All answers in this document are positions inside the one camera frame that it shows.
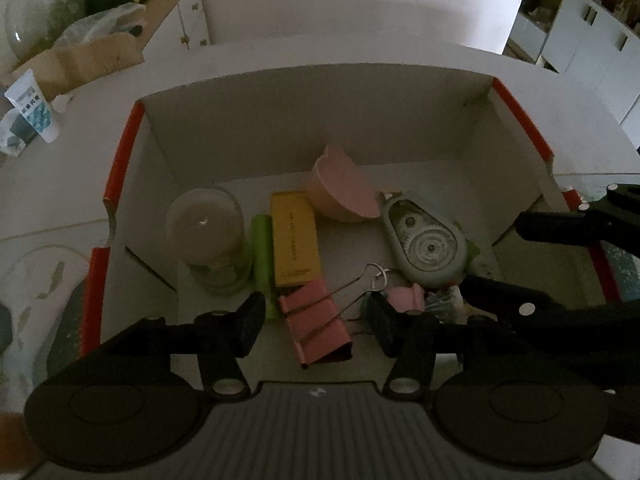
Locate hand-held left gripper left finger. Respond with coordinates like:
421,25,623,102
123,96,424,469
101,291,267,402

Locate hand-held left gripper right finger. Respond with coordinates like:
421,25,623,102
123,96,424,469
368,291,546,402

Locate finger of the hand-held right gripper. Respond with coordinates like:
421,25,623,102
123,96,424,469
515,183,640,249
459,275,640,392

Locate pink toy figure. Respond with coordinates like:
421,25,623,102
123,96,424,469
387,283,426,312

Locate clear keychain charm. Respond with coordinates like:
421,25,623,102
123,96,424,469
425,287,464,322

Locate light green tube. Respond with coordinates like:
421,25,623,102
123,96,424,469
251,214,282,322

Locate pink binder clip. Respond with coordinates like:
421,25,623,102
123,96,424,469
278,262,392,369

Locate grey-green correction tape dispenser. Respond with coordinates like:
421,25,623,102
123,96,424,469
378,191,471,288

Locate yellow rectangular box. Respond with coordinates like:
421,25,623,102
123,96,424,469
270,191,322,288

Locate clear glass jar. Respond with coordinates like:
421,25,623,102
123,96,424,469
165,187,253,297

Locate pink heart-shaped bowl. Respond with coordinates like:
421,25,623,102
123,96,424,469
306,143,382,223

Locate white cardboard box red edges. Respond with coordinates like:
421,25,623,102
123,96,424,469
80,62,623,361

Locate pale fish pattern mat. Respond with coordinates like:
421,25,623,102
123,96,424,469
0,244,102,411

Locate crumpled plastic wrapper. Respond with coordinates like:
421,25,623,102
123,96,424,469
0,109,37,157

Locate white tube with blue print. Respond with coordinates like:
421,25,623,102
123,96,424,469
5,69,59,144

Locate brown cardboard box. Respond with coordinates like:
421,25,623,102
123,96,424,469
0,32,147,99

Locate white wooden sideboard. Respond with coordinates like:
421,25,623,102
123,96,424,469
140,0,211,54

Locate clear plastic bag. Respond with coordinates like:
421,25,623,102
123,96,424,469
54,2,147,47

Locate round glass vase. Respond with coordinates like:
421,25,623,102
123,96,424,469
4,0,87,62

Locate white wall cabinet with shelves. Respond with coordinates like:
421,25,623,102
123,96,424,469
504,0,640,127

